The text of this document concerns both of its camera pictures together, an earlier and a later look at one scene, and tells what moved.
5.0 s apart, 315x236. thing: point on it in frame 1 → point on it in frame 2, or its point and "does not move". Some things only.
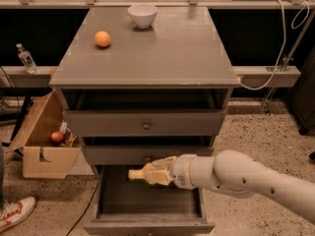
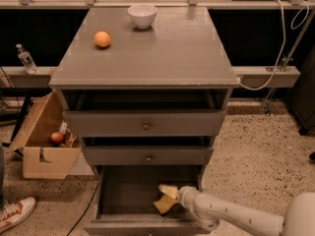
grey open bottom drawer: x=124 y=206 does not move
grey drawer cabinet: x=143 y=84 does not move
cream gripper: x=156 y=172 → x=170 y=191
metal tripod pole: x=310 y=18 does not move
